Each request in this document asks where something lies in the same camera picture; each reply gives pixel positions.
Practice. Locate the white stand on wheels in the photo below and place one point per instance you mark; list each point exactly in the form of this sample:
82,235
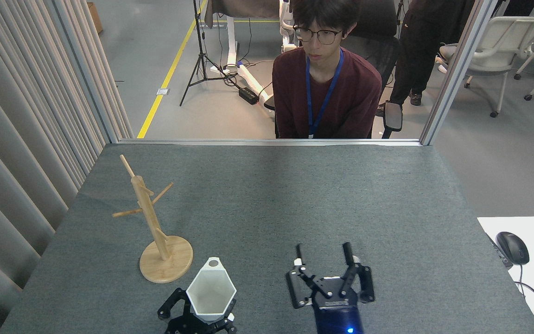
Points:
232,41

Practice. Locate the silver floor socket plate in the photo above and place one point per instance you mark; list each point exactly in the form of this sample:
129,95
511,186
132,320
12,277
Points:
162,92

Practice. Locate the white office chair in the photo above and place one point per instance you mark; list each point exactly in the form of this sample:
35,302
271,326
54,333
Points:
499,51

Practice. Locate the silver post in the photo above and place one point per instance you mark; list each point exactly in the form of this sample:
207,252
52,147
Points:
457,69

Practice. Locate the wooden cup rack stand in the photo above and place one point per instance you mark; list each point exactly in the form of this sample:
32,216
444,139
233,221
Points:
165,260

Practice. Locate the person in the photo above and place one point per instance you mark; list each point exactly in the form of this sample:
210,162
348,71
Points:
420,41
341,93

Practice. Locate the black computer mouse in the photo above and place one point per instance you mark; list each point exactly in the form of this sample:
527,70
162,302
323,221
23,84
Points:
512,248

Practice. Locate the black glasses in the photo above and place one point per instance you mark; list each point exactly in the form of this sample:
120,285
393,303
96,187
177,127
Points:
318,35

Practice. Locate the brown cardboard box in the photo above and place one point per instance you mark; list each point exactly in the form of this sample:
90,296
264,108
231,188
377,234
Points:
94,18

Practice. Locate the white hexagonal cup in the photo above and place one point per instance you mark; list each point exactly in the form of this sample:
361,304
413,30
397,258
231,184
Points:
211,292

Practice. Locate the black tripod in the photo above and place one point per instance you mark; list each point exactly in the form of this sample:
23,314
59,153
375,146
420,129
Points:
200,60

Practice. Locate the silver table rail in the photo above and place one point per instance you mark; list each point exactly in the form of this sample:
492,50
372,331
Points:
211,141

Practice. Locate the grey curtain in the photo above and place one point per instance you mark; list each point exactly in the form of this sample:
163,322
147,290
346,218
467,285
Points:
16,139

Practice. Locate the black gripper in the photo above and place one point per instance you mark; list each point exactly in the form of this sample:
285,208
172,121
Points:
197,327
336,311

